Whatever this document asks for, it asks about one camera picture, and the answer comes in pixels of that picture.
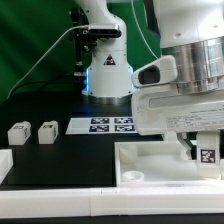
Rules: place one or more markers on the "white marker tag sheet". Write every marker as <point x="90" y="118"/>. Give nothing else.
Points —
<point x="100" y="125"/>

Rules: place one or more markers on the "white fence rail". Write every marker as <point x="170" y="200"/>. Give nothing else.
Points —
<point x="6" y="163"/>
<point x="111" y="201"/>

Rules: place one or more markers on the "white front fence rail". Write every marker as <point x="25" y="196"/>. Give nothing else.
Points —
<point x="111" y="201"/>

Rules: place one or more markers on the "white square table top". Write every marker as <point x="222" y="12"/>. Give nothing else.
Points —
<point x="160" y="163"/>

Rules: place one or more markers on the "black camera on stand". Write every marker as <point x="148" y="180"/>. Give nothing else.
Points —
<point x="85" y="39"/>

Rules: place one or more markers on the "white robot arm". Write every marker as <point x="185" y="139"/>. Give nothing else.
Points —
<point x="182" y="91"/>

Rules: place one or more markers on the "black table mat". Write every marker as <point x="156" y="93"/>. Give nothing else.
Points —
<point x="72" y="161"/>

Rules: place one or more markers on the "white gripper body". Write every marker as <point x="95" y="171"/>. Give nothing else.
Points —
<point x="161" y="109"/>

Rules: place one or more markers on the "white left fence rail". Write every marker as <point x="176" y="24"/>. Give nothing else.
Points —
<point x="6" y="163"/>

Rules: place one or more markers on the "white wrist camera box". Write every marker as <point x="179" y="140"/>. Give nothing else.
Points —
<point x="161" y="71"/>

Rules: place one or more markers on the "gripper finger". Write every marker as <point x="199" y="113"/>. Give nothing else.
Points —
<point x="186" y="143"/>

